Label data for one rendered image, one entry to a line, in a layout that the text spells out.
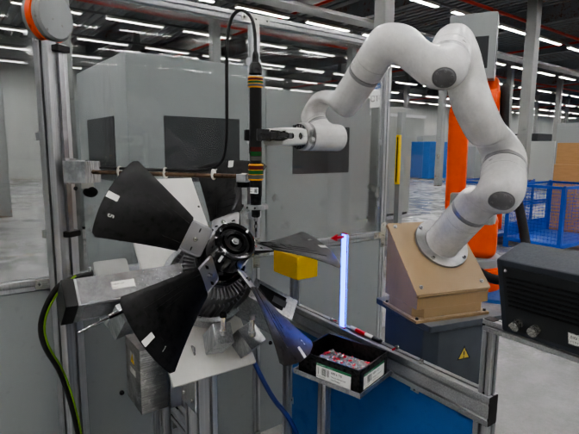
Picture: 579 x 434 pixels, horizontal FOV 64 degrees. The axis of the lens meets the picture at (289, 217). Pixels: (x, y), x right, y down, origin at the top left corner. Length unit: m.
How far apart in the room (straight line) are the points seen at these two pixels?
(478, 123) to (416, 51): 0.26
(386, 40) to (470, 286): 0.84
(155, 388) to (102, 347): 0.45
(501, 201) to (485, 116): 0.23
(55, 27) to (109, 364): 1.25
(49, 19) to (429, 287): 1.46
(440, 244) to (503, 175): 0.36
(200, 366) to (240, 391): 1.03
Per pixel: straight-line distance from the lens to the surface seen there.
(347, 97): 1.33
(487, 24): 5.19
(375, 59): 1.25
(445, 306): 1.60
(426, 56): 1.18
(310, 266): 1.78
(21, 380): 2.03
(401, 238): 1.62
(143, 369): 1.62
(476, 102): 1.29
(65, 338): 1.83
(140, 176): 1.31
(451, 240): 1.58
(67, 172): 1.68
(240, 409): 2.46
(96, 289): 1.29
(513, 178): 1.36
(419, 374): 1.46
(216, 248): 1.24
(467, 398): 1.38
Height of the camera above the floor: 1.47
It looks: 8 degrees down
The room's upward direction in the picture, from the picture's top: straight up
